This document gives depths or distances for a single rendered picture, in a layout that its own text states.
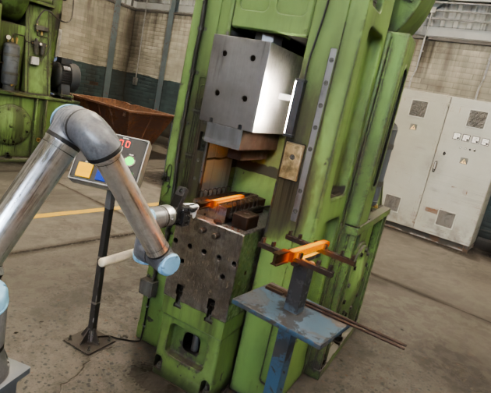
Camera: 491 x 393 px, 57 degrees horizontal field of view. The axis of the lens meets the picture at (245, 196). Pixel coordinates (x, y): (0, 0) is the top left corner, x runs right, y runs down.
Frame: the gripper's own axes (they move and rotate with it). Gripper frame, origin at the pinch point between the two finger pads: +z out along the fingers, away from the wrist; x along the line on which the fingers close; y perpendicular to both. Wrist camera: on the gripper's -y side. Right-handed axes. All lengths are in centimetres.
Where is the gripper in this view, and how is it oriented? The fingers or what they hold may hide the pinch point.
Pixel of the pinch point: (196, 204)
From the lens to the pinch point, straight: 204.4
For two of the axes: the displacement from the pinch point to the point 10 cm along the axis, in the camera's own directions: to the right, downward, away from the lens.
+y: -2.0, 9.5, 2.2
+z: 4.7, -1.0, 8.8
